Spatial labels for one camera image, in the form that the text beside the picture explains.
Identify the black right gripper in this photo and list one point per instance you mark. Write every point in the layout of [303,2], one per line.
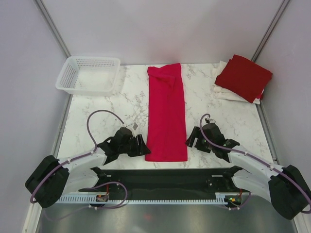
[196,133]

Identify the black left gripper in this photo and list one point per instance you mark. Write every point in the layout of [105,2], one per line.
[140,150]

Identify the bright red t shirt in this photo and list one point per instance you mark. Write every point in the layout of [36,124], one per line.
[166,134]

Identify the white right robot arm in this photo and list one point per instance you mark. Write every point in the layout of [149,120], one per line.
[284,187]

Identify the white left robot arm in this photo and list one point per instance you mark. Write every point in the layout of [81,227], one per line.
[55,177]

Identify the cream folded t shirt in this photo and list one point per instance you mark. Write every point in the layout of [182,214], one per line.
[221,93]

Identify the dark red folded t shirt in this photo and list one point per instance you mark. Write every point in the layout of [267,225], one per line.
[244,78]

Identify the white plastic basket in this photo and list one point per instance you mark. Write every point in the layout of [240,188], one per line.
[89,76]

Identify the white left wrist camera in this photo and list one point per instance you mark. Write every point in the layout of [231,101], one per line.
[132,127]

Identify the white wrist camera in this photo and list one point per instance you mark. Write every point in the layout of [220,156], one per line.
[209,120]
[132,127]

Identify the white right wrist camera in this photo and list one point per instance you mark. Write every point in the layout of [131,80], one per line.
[209,120]

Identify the white slotted cable duct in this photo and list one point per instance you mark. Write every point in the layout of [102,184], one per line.
[93,198]

